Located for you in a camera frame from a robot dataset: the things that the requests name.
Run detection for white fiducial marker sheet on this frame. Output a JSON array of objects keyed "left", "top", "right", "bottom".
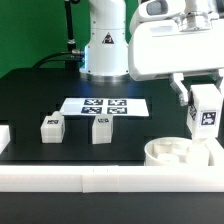
[{"left": 60, "top": 98, "right": 149, "bottom": 117}]

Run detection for black cables at base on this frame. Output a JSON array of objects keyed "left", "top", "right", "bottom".
[{"left": 32, "top": 49, "right": 86, "bottom": 70}]

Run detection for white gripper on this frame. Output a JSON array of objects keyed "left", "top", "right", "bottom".
[{"left": 128, "top": 19, "right": 224, "bottom": 106}]

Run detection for white U-shaped fence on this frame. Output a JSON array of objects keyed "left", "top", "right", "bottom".
[{"left": 0, "top": 125, "right": 224, "bottom": 194}]

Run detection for white round stool seat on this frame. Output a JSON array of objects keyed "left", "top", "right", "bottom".
[{"left": 144, "top": 137, "right": 209, "bottom": 166}]

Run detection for black vertical pole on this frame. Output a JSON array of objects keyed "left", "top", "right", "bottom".
[{"left": 64, "top": 0, "right": 80, "bottom": 51}]

